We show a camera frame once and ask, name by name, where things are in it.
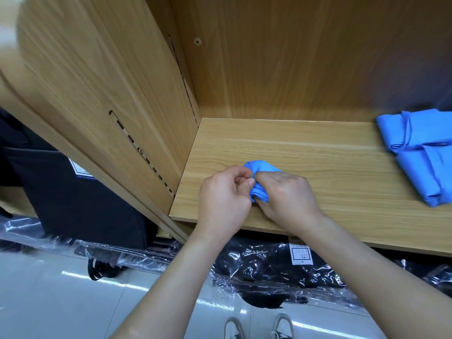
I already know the person's left hand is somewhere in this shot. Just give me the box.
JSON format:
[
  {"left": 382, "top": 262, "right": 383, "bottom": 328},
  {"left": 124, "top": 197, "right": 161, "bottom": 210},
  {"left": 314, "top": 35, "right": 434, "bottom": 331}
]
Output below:
[{"left": 196, "top": 165, "right": 257, "bottom": 244}]

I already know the person's right hand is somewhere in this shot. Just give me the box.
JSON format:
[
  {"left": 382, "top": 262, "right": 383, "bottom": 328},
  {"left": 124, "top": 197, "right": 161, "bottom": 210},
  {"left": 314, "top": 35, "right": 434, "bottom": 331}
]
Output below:
[{"left": 250, "top": 170, "right": 327, "bottom": 237}]

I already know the light blue non-woven bag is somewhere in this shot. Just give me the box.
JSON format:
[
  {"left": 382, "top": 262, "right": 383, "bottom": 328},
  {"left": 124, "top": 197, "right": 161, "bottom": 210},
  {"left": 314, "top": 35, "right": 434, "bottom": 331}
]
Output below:
[
  {"left": 243, "top": 159, "right": 282, "bottom": 204},
  {"left": 395, "top": 145, "right": 452, "bottom": 208},
  {"left": 375, "top": 108, "right": 452, "bottom": 153}
]

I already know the wooden shelf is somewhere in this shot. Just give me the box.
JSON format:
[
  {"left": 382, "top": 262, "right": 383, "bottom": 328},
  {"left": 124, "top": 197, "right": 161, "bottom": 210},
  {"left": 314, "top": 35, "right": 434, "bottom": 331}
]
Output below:
[{"left": 0, "top": 0, "right": 452, "bottom": 258}]

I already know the person's left forearm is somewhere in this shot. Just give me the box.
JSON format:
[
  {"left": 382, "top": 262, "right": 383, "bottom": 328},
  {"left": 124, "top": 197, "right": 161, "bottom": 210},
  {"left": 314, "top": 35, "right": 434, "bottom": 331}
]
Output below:
[{"left": 109, "top": 233, "right": 228, "bottom": 339}]

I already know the person's right forearm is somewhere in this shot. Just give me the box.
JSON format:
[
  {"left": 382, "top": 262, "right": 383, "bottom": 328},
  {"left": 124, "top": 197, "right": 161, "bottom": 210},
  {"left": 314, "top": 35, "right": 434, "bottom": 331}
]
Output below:
[{"left": 302, "top": 214, "right": 452, "bottom": 339}]

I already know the person's right shoe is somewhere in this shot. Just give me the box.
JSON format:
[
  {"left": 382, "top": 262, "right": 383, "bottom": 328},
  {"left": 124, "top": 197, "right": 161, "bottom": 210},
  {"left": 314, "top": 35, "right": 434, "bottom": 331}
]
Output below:
[{"left": 271, "top": 313, "right": 295, "bottom": 339}]

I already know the dark unwrapped bags group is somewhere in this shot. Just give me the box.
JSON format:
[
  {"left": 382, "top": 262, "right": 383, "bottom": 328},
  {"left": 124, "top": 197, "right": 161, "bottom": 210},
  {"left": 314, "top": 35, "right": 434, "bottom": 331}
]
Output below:
[{"left": 0, "top": 109, "right": 158, "bottom": 250}]

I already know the white paper tag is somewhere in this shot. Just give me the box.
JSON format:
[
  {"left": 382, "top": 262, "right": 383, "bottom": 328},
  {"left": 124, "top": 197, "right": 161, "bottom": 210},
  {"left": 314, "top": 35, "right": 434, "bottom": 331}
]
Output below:
[{"left": 288, "top": 236, "right": 315, "bottom": 267}]

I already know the black plastic-wrapped bag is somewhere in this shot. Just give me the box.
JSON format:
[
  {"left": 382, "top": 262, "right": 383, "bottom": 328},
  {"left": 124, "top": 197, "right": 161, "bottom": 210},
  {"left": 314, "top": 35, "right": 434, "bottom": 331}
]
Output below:
[
  {"left": 346, "top": 252, "right": 452, "bottom": 299},
  {"left": 0, "top": 215, "right": 213, "bottom": 281}
]

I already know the white blue-edged label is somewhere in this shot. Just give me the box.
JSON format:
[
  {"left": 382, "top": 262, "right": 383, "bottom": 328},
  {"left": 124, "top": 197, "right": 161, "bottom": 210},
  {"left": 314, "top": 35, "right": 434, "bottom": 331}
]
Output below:
[{"left": 68, "top": 157, "right": 97, "bottom": 180}]

